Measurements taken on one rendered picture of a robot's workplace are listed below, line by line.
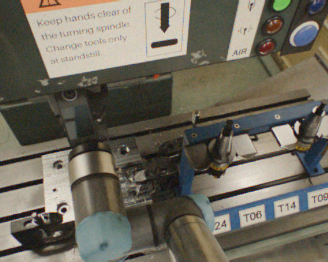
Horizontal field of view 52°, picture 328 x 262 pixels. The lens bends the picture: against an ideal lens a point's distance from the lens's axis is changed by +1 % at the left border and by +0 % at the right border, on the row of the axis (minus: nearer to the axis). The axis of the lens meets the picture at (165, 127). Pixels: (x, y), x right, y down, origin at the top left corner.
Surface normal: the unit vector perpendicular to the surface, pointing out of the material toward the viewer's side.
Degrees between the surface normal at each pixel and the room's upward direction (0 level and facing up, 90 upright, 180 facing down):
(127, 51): 90
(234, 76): 0
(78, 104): 59
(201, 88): 0
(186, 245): 44
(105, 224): 13
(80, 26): 90
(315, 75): 24
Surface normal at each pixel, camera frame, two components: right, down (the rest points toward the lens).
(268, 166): 0.02, -0.58
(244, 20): 0.26, 0.78
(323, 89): -0.38, -0.44
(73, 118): 0.21, 0.38
